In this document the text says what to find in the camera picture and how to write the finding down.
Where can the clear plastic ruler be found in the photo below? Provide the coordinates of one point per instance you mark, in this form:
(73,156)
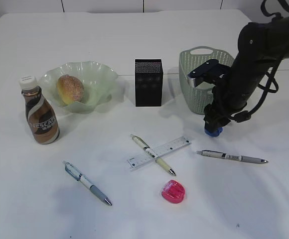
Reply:
(143,159)

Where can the pink pencil sharpener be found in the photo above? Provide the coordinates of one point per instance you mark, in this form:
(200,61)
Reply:
(173,192)

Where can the white grey pen right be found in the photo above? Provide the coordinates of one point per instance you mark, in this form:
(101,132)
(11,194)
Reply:
(222,155)

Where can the brown Nescafe coffee bottle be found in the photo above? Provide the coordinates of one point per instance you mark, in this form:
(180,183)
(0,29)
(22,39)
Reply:
(39,113)

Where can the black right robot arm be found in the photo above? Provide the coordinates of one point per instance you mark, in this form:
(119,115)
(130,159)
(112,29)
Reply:
(261,48)

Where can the golden bread roll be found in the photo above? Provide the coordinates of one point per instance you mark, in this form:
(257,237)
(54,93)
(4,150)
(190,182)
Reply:
(70,89)

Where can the white pen grey grip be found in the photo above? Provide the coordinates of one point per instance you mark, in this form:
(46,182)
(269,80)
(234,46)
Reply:
(83,179)

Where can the cream barrel pen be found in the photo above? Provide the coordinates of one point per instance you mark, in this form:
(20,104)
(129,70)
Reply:
(152,154)

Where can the black mesh pen holder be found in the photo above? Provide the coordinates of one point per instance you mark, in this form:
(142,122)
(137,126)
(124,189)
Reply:
(148,82)

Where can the green glass ruffled plate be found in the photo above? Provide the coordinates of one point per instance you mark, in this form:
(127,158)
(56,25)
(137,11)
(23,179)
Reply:
(98,82)

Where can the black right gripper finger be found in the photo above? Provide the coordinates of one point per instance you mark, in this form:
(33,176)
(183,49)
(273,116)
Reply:
(212,126)

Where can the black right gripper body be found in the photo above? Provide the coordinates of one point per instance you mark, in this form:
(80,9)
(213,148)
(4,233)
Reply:
(228,104)

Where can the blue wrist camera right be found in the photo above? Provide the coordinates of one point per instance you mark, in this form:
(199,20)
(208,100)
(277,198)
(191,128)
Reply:
(209,72)

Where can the blue pencil sharpener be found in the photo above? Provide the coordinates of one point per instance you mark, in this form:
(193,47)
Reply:
(216,133)

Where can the green plastic woven basket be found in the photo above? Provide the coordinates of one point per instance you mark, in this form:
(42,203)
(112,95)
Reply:
(197,98)

